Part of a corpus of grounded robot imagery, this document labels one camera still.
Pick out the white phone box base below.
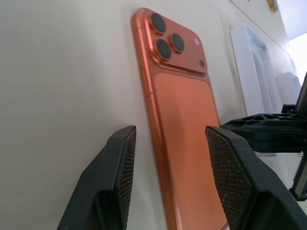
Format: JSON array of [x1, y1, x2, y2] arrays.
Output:
[[229, 23, 284, 118]]

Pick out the orange smartphone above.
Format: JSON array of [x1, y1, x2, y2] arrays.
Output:
[[130, 7, 229, 230]]

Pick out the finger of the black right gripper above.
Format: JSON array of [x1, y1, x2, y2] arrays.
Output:
[[205, 126, 307, 230]]

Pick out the black lattice left gripper right finger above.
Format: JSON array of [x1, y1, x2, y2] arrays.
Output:
[[220, 113, 307, 154]]

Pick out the white phone box lid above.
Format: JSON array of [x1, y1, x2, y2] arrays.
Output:
[[275, 71, 302, 114]]

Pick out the yellow object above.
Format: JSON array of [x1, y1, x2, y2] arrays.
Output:
[[267, 0, 279, 12]]

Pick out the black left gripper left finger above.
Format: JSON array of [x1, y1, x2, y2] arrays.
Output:
[[56, 125, 137, 230]]

